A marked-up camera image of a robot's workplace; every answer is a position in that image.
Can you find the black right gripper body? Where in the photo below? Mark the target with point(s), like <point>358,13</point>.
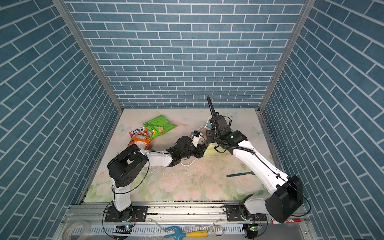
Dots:
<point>213,137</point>

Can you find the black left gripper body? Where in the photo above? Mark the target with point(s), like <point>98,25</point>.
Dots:
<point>196,152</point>

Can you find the floral paper gift bag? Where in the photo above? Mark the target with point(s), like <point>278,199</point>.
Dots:
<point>206,139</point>

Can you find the green chips bag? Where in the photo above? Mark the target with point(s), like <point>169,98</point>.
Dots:
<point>158,126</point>

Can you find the orange clear snack bag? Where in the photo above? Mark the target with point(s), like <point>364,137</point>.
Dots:
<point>142,141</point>

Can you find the orange Fox's fruits candy bag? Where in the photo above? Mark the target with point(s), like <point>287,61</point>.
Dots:
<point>140,133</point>

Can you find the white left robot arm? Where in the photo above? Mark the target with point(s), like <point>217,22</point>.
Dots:
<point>127,165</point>

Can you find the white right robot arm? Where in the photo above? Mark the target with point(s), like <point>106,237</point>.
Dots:
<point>286,193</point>

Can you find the rubber band loop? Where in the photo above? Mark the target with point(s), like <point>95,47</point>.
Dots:
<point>217,231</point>

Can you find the red white marker pen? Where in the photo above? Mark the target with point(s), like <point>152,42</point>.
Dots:
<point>275,222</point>

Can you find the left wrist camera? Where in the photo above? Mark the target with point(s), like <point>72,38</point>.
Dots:
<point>196,134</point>

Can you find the teal handled fork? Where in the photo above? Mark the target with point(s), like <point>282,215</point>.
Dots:
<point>240,174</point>

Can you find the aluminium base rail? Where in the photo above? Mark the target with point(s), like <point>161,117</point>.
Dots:
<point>87,222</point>

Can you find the teal yellow handled tool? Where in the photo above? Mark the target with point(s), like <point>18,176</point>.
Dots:
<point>178,233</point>

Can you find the aluminium corner post right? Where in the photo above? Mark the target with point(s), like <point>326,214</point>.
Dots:
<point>303,16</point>

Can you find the aluminium corner post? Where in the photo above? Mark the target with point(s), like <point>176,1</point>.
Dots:
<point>81,41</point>
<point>303,16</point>

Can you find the aluminium corner post left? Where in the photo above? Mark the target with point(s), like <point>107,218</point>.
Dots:
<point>81,41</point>

